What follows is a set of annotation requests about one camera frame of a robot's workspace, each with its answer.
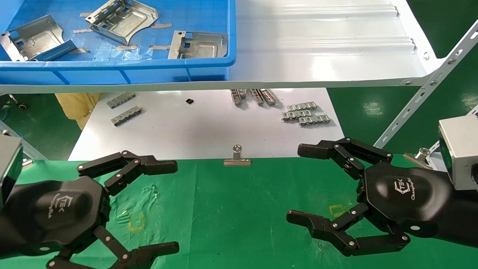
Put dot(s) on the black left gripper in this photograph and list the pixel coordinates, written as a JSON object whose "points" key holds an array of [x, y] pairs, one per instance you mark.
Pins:
{"points": [[56, 213]]}

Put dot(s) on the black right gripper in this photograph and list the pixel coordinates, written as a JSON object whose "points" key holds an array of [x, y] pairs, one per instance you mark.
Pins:
{"points": [[407, 198]]}

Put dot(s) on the stamped metal bracket part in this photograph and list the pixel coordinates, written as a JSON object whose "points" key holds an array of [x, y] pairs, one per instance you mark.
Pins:
{"points": [[201, 46], [37, 37], [127, 22]]}

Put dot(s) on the green table mat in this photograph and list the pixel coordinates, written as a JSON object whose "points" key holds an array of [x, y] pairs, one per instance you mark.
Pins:
{"points": [[242, 209]]}

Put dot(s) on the silver binder clip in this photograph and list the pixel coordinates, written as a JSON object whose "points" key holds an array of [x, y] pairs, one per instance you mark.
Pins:
{"points": [[237, 161]]}

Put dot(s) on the white table sheet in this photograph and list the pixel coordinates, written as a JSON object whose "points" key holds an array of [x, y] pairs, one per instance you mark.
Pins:
{"points": [[205, 130]]}

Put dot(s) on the yellow plastic bag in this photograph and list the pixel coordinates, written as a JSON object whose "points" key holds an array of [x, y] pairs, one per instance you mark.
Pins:
{"points": [[76, 106]]}

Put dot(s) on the white ribbed shelf panel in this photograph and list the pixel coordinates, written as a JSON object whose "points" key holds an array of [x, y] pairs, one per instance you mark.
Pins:
{"points": [[317, 56]]}

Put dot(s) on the blue plastic bin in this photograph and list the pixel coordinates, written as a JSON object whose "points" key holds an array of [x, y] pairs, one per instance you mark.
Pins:
{"points": [[112, 73]]}

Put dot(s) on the beige tape strip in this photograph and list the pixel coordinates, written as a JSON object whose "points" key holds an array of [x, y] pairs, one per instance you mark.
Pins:
{"points": [[126, 47], [161, 25], [79, 50], [85, 15], [83, 30], [160, 47]]}

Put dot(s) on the black caster wheel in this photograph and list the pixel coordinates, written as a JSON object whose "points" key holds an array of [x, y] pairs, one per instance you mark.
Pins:
{"points": [[22, 106]]}

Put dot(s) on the silver knob bracket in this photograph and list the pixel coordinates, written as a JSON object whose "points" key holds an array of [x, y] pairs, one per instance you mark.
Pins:
{"points": [[422, 154]]}

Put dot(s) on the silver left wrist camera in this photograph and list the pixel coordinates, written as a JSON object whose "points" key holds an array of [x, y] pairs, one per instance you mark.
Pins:
{"points": [[9, 168]]}

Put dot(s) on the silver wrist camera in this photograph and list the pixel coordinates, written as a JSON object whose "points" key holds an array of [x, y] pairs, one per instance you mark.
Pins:
{"points": [[9, 168], [461, 149]]}

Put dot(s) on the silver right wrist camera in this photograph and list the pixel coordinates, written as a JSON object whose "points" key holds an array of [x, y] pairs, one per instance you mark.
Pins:
{"points": [[461, 149]]}

